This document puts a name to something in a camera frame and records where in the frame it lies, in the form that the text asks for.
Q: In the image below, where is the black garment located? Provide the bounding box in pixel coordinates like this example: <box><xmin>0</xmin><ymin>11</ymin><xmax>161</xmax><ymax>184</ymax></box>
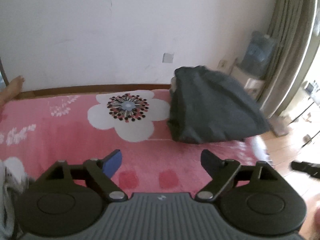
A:
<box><xmin>168</xmin><ymin>66</ymin><xmax>270</xmax><ymax>144</ymax></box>

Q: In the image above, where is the grey white clothes pile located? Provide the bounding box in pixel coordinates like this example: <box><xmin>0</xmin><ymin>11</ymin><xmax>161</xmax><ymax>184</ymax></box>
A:
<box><xmin>1</xmin><ymin>157</ymin><xmax>30</xmax><ymax>239</ymax></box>

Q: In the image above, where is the pink floral blanket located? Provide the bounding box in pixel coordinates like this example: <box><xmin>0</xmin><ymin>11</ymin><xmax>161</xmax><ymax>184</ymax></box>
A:
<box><xmin>1</xmin><ymin>89</ymin><xmax>269</xmax><ymax>194</ymax></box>

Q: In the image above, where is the white water dispenser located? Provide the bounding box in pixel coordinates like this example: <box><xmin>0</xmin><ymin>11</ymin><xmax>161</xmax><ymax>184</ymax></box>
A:
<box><xmin>230</xmin><ymin>58</ymin><xmax>265</xmax><ymax>100</ymax></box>

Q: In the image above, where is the grey curtain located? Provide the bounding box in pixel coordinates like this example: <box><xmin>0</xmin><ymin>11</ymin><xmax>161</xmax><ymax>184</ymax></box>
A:
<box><xmin>259</xmin><ymin>0</ymin><xmax>317</xmax><ymax>118</ymax></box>

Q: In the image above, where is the wooden bed frame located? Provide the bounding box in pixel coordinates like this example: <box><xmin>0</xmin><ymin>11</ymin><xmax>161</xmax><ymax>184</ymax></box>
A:
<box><xmin>17</xmin><ymin>84</ymin><xmax>170</xmax><ymax>100</ymax></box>

